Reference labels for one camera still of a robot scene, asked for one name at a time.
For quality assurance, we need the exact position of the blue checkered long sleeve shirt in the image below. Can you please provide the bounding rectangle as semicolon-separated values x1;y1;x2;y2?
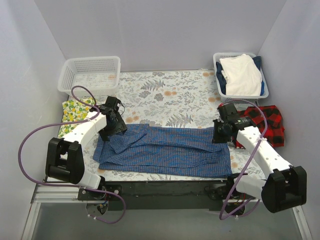
93;123;232;178

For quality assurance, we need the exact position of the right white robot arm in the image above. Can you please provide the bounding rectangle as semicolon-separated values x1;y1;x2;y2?
212;103;307;213

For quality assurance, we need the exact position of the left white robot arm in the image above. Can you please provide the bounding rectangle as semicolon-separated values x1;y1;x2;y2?
45;96;127;200

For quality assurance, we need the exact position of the lemon print folded cloth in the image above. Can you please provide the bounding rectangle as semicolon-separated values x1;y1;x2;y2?
58;98;90;138

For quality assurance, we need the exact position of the red black plaid shirt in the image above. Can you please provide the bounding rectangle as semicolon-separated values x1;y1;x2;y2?
238;105;285;148

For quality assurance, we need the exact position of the left white plastic basket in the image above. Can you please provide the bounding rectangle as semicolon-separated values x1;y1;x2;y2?
57;56;121;96

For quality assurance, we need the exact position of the white plastic basket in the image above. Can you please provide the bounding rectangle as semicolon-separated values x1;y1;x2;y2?
212;52;269;102
57;56;121;96

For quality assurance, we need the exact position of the right white plastic basket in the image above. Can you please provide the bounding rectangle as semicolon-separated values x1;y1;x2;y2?
212;52;269;102

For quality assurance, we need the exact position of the white folded shirt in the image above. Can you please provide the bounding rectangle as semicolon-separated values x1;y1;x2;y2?
219;53;263;97

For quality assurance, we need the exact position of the floral patterned table mat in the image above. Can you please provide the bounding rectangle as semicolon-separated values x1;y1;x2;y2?
83;69;250;182

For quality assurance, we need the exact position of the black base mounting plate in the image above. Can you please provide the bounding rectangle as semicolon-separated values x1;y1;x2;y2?
77;180;231;211

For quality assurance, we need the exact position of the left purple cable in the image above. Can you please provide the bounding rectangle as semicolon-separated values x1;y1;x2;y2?
17;85;127;225

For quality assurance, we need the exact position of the aluminium frame rail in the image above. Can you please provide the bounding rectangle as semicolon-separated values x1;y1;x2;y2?
31;181;87;204

